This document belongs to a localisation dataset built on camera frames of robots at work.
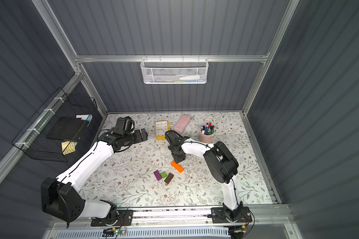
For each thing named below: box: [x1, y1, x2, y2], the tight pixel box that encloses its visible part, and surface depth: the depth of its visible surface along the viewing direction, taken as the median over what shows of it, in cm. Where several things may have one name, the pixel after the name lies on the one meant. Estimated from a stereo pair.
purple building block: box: [153, 169, 163, 182], surface depth 89 cm
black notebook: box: [46, 117, 88, 141], surface depth 75 cm
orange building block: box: [170, 160, 184, 174], surface depth 93 cm
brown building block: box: [164, 172, 175, 185], surface depth 88 cm
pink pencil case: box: [174, 114, 191, 133], surface depth 114 cm
